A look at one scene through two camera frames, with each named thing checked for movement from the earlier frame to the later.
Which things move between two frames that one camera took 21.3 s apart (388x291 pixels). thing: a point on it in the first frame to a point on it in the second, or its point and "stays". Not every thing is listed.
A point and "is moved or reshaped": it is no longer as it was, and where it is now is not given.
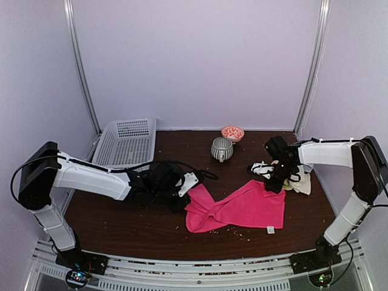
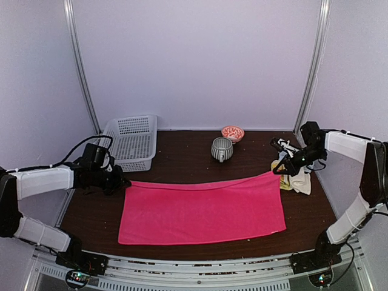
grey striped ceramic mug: (222, 148) stays
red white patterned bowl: (234, 132) stays
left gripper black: (176, 208) to (119, 183)
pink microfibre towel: (254, 205) is moved or reshaped
